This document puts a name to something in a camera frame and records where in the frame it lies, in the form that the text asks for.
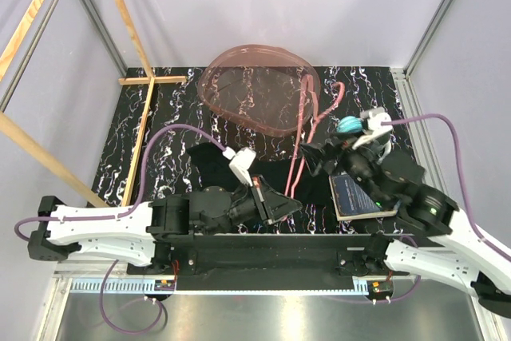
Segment pink translucent basket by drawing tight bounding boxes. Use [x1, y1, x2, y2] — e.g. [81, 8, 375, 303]
[197, 44, 322, 137]

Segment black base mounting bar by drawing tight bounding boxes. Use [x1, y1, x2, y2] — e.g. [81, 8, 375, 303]
[127, 232, 380, 292]

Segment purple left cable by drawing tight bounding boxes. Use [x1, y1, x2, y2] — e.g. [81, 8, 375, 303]
[14, 123, 228, 242]

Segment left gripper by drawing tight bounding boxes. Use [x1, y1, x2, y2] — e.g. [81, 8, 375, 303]
[204, 174, 302, 238]

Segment black t shirt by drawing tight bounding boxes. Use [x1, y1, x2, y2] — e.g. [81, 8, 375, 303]
[185, 141, 340, 206]

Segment pink wire hanger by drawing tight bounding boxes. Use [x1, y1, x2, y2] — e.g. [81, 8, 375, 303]
[283, 73, 347, 198]

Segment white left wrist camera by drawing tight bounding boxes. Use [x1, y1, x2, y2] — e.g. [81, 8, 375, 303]
[222, 147, 256, 186]

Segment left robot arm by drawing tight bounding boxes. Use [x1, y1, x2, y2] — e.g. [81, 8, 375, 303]
[27, 176, 302, 274]

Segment aluminium cage frame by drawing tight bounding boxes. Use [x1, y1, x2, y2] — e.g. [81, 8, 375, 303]
[389, 0, 506, 341]

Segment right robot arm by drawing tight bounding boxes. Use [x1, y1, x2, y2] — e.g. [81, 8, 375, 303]
[299, 134, 510, 318]

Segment teal headphones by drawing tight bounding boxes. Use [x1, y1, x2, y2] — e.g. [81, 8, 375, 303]
[336, 116, 366, 137]

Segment dark blue book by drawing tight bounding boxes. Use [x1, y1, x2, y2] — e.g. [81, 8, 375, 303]
[329, 174, 398, 221]

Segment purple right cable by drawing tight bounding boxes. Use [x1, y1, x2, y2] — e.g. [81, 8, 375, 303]
[385, 113, 511, 256]

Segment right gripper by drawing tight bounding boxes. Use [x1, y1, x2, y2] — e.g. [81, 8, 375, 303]
[298, 129, 390, 209]

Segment wooden clothes rack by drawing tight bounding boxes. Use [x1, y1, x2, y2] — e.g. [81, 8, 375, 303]
[1, 0, 184, 215]

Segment black marbled table mat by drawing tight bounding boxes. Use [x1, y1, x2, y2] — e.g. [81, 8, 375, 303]
[93, 66, 415, 234]

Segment purple cable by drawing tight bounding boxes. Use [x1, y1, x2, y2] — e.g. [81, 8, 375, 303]
[14, 123, 228, 242]
[385, 113, 511, 256]

